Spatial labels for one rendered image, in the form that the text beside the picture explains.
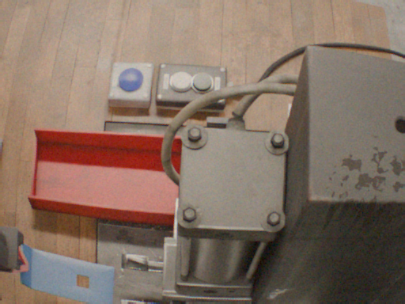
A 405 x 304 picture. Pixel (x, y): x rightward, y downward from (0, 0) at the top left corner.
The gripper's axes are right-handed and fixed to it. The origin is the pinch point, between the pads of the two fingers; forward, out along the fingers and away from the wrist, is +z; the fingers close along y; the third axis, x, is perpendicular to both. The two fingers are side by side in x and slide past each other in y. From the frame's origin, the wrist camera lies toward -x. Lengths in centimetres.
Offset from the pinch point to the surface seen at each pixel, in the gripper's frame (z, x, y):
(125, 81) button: 12.4, 34.9, 8.0
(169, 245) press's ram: -5.2, 2.8, 27.6
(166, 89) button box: 15.9, 34.6, 13.6
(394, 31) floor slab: 127, 111, 33
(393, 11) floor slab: 128, 119, 33
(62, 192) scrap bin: 11.9, 16.7, -0.9
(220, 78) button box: 19.2, 37.2, 20.8
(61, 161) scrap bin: 11.5, 22.0, -1.7
